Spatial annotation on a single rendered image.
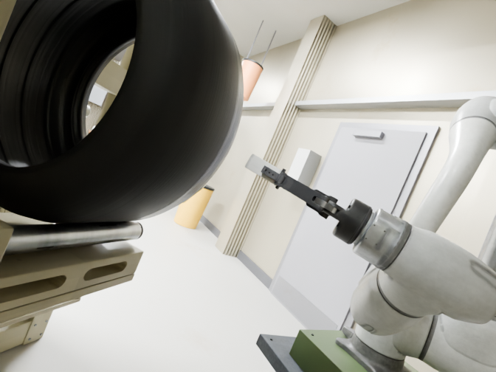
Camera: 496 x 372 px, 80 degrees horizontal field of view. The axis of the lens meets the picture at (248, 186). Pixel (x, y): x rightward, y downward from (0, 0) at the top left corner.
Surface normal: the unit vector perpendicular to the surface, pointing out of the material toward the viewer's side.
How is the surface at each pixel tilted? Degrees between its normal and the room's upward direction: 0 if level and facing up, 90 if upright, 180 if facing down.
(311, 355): 90
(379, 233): 90
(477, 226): 90
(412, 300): 141
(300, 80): 90
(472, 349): 99
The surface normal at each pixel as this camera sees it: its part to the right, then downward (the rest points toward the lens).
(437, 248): -0.04, -0.60
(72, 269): 0.88, 0.38
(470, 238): -0.80, -0.33
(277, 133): 0.46, 0.22
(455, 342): -0.65, -0.19
